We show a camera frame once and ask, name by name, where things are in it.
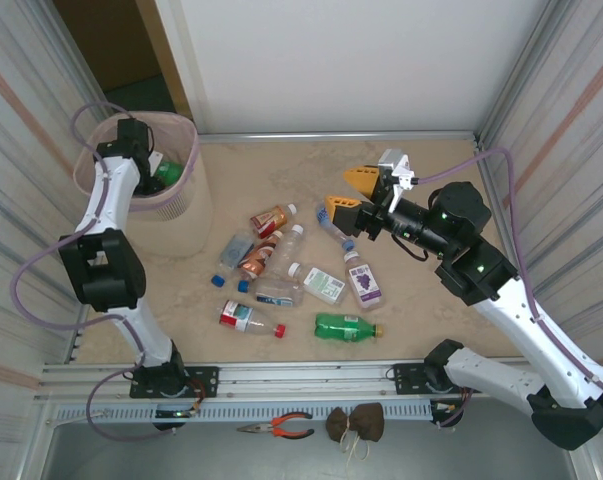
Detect blue label water bottle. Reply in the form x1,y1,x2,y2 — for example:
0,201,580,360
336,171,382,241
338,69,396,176
314,203,357,253

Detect green bottle yellow cap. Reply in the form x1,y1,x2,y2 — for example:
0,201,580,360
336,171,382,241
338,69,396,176
314,312,385,345
154,160,185,189

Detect pink mesh waste bin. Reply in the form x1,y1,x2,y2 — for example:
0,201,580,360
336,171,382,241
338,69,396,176
72,112,215,259

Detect purple grape label bottle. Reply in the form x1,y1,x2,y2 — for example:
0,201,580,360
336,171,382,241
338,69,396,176
343,250,385,309

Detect clear bottle white cap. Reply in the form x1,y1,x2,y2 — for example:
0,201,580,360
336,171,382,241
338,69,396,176
268,223,305,279

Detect red orange label bottle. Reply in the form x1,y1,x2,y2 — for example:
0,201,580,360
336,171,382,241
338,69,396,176
249,202,299,240

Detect brown orange label bottle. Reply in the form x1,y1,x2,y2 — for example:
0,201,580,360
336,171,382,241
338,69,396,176
238,228,285,282

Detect crushed grey bottle blue cap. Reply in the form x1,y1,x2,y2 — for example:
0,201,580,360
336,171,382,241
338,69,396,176
210,232,256,289

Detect clear bottle blue white label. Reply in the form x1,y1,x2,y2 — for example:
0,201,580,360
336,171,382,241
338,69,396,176
237,277,306,309

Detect red label bottle red cap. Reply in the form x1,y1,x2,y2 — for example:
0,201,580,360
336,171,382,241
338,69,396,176
218,298,287,340

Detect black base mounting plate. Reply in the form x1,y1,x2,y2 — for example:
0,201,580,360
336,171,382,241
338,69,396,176
129,365,221,400
391,360,485,397

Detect brown cloth bundle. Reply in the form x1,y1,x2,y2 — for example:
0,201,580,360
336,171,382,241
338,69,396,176
324,401,386,445

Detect thin black cable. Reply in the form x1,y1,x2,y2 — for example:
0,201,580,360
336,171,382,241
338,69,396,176
390,233,432,262

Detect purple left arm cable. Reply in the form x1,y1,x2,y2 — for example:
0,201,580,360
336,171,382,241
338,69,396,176
12,101,182,442

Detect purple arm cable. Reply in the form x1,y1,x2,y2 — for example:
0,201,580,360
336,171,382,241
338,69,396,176
12,101,182,442
411,147,603,401

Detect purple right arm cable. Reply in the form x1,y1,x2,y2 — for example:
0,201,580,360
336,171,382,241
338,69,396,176
411,147,603,401

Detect brown wooden door frame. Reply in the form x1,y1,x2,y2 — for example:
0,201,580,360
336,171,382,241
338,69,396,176
134,0,196,123

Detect wide aluminium mounting rail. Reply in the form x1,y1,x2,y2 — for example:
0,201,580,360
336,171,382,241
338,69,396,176
35,360,532,404

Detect red orange base wires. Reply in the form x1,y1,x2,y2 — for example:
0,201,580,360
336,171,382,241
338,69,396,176
430,389,480,429
188,377,207,416

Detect beige string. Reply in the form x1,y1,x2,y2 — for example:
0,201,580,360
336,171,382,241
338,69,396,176
340,429,371,464

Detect orange handled pliers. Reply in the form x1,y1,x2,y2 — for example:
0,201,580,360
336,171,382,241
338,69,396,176
235,411,316,441

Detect white slotted cable duct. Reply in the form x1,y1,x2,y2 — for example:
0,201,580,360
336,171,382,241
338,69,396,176
54,401,435,424

